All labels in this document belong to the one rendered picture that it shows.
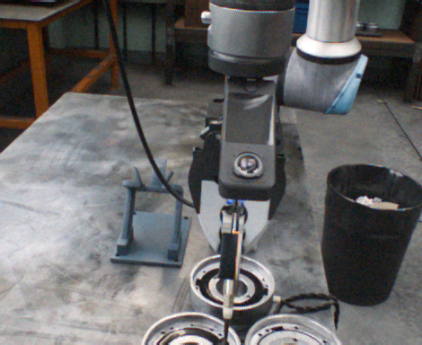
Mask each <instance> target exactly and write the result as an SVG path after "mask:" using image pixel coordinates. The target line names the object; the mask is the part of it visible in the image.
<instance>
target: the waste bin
mask: <svg viewBox="0 0 422 345"><path fill-rule="evenodd" d="M364 196H366V197H367V198H368V199H372V200H374V198H378V199H381V200H382V202H388V203H392V204H396V205H398V209H385V208H376V207H372V206H369V205H364V204H361V203H359V202H356V200H357V199H358V198H359V197H364ZM324 204H325V208H324V209H325V213H324V220H323V228H322V242H321V255H322V263H323V268H324V271H325V275H326V280H327V288H328V291H329V293H331V294H332V295H333V296H335V297H336V298H339V299H341V300H342V301H344V302H346V303H351V304H355V305H376V304H379V303H382V302H383V301H385V300H386V299H387V298H388V297H389V296H390V294H391V292H392V289H393V285H394V283H395V280H396V278H397V277H398V272H399V270H400V266H401V264H402V261H403V258H404V256H405V254H406V251H407V248H408V246H409V242H410V240H411V237H412V234H413V233H414V231H415V229H416V228H417V223H418V220H419V219H420V217H421V212H422V186H421V185H420V184H419V183H418V182H417V181H416V180H414V179H413V178H412V177H409V176H408V175H407V174H406V173H404V172H399V171H397V170H394V169H392V168H390V167H384V166H380V165H377V164H365V163H352V164H342V165H341V166H338V167H334V168H332V170H331V171H330V172H329V173H328V175H327V189H326V194H325V199H324Z"/></svg>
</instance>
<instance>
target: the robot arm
mask: <svg viewBox="0 0 422 345"><path fill-rule="evenodd" d="M209 1H210V4H209V8H210V11H211V13H206V12H204V13H202V14H201V21H202V22H204V23H211V26H210V27H209V28H208V35H207V45H208V46H209V47H210V48H211V49H210V50H209V52H208V66H209V67H210V68H211V69H213V70H215V71H216V72H218V73H220V74H224V75H225V82H224V98H214V97H210V99H209V103H208V106H207V112H206V128H205V129H204V130H201V134H200V138H201V139H203V140H204V142H203V146H202V147H196V146H195V147H194V148H193V150H192V155H193V159H192V163H191V165H190V168H189V175H188V186H189V192H190V195H191V197H192V202H193V205H194V207H195V210H196V212H197V214H198V219H199V222H200V224H201V228H202V229H203V231H204V233H205V236H206V238H207V240H208V241H209V242H210V244H211V246H212V247H213V248H214V250H215V251H216V252H220V248H221V242H222V240H221V236H222V232H221V227H222V224H223V218H224V215H223V213H222V210H221V209H222V208H223V207H224V205H225V203H226V201H227V200H228V199H231V200H243V206H244V207H245V208H246V209H247V213H246V214H245V216H244V219H243V228H244V231H243V235H242V254H246V253H247V252H248V251H249V250H250V249H251V248H252V246H254V245H255V244H256V243H257V241H258V240H259V239H260V237H261V236H262V234H263V233H264V232H265V230H266V228H267V226H268V224H269V222H270V220H271V218H272V217H273V216H274V214H275V213H276V209H277V207H278V206H279V205H280V201H281V200H282V198H283V196H284V195H285V188H286V174H285V160H286V157H285V154H282V152H283V149H284V143H285V139H284V135H283V131H282V128H281V124H280V117H279V112H280V106H283V107H291V108H296V109H300V110H304V111H318V112H322V113H323V114H324V115H327V114H332V115H338V116H344V115H346V114H347V113H349V112H350V111H351V107H352V105H353V102H354V100H355V98H356V92H357V89H358V87H359V85H360V80H361V78H362V75H363V73H364V71H365V64H366V62H367V57H365V56H364V55H361V43H360V42H359V41H358V40H356V37H355V34H356V21H357V16H358V11H359V6H360V2H361V0H310V3H309V17H308V23H307V31H306V33H305V34H304V35H303V36H302V37H300V39H299V40H298V41H297V45H296V47H291V46H290V45H291V38H292V31H293V26H294V19H295V0H209ZM220 102H223V103H220ZM218 176H219V177H218Z"/></svg>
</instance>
